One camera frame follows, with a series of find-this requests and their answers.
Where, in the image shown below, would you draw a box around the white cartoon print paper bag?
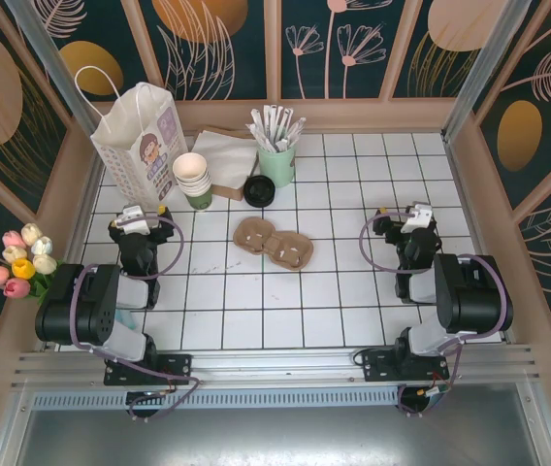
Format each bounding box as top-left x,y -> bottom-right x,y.
74,66 -> 190,211

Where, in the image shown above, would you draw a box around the brown cardboard cup carrier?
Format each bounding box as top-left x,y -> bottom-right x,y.
232,216 -> 315,271

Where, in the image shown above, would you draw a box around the green tulip leaves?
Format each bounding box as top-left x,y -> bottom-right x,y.
26,269 -> 59,306

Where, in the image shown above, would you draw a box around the mint green straw holder cup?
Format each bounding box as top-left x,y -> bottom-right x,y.
255,143 -> 296,188

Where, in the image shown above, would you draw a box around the yellow tulip flower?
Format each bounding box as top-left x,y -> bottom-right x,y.
11,258 -> 34,281

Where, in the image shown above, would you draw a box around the cream tulip flower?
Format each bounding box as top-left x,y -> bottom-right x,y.
2,245 -> 28,266

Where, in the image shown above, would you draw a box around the red pink tulip flower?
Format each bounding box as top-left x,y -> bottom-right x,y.
2,277 -> 32,298

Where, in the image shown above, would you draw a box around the grey metal sheet panel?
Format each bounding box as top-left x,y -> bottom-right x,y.
0,383 -> 551,466

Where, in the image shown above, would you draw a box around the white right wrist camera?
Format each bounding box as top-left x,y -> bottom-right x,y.
400,202 -> 435,235

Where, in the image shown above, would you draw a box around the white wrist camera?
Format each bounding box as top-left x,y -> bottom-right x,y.
110,205 -> 146,234
400,202 -> 435,235

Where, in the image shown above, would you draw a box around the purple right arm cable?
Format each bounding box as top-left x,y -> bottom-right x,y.
359,212 -> 514,418

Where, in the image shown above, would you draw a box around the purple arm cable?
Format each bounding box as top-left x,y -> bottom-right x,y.
359,212 -> 514,418
69,215 -> 204,422

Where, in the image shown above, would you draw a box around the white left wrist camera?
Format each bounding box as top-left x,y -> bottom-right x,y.
110,205 -> 146,234

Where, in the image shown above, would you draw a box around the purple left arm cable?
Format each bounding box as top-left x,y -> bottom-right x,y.
69,215 -> 204,422

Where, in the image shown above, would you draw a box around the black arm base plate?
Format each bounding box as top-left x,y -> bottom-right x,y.
104,352 -> 193,387
361,349 -> 451,384

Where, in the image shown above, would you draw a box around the aluminium frame post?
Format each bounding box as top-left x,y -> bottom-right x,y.
442,0 -> 543,142
3,0 -> 110,147

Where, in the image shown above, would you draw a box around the aluminium front rail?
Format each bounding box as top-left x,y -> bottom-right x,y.
11,343 -> 543,395

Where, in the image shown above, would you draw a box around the grey slotted cable duct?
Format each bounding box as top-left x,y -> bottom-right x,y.
27,390 -> 403,412

